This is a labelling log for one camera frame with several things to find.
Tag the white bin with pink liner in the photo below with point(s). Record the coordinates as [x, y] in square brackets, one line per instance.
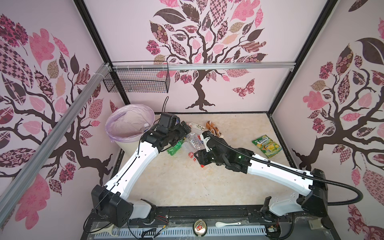
[127, 124]

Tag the brown Nescafe bottle right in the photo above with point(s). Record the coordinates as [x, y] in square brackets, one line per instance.
[213, 129]

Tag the green Sprite bottle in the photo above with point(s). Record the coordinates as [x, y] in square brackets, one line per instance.
[173, 150]

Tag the clear Fiji water bottle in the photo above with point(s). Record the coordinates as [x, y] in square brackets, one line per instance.
[195, 142]

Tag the white vegetable peeler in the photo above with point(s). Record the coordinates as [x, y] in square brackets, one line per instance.
[107, 229]

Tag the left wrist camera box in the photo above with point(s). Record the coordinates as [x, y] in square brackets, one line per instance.
[168, 120]

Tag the green Fox's candy bag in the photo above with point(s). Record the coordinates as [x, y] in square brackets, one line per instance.
[268, 147]

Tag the white flower label tea bottle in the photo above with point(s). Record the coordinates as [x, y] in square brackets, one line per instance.
[196, 127]

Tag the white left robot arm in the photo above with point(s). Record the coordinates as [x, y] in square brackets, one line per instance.
[111, 201]

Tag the small beige box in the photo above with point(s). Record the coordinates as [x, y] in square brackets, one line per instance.
[316, 224]

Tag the silver drink can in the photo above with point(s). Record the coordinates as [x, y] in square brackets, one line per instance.
[200, 228]

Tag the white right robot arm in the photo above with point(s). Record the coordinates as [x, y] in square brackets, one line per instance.
[308, 195]

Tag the black wire basket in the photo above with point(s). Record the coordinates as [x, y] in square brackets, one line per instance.
[138, 77]

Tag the white plastic spoon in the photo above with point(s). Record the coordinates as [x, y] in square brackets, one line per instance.
[222, 224]

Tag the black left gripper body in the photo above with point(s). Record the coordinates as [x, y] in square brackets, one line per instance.
[175, 134]

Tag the white slotted cable duct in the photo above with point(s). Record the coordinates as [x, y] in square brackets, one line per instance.
[181, 232]

